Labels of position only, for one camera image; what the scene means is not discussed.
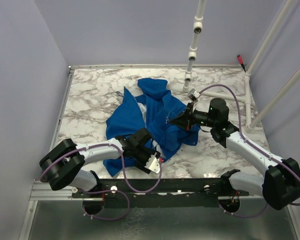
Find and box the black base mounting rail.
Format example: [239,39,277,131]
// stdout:
[72,178,249,209]

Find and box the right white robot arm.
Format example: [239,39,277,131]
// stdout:
[169,98,300,210]

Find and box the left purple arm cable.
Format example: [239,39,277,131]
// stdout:
[39,143,163,194]

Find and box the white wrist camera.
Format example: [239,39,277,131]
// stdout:
[187,88,201,110]
[144,155,161,174]

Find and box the white PVC pipe frame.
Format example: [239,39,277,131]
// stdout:
[182,0,300,133]

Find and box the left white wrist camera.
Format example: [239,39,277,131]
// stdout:
[144,155,161,174]

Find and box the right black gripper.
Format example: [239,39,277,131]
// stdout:
[169,102,217,131]

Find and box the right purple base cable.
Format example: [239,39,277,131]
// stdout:
[218,199,269,218]

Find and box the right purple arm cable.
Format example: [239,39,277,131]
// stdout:
[197,84,300,206]

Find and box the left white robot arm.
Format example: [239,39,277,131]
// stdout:
[39,128,162,198]

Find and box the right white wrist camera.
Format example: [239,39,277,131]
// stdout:
[187,88,201,110]

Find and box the blue jacket with white lining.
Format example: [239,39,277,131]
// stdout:
[102,77,200,178]

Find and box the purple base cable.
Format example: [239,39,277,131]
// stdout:
[79,189,131,221]
[218,199,269,218]

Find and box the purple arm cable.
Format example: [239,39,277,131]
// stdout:
[197,84,300,206]
[39,143,163,194]

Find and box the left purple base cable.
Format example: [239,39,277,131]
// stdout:
[79,189,131,221]

